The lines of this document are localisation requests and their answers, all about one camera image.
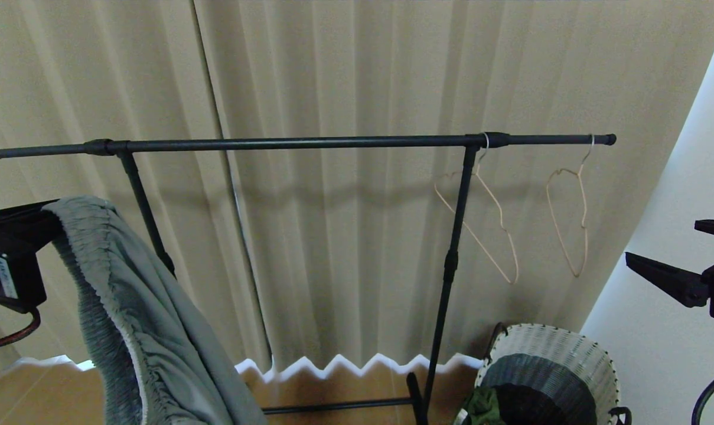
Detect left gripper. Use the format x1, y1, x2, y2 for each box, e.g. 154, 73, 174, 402
0, 236, 47, 313

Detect pale grey shorts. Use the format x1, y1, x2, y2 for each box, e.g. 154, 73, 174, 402
43, 197, 269, 425

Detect pink clothes hanger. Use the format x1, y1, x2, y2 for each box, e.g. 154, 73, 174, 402
433, 148, 520, 285
546, 142, 595, 278

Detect white laundry basket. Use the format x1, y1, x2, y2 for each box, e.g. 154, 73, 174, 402
454, 323, 632, 425

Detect black clothes rack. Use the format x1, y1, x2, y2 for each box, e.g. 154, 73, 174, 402
0, 133, 617, 425

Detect green garment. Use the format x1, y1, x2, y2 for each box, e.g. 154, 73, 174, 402
454, 387, 505, 425

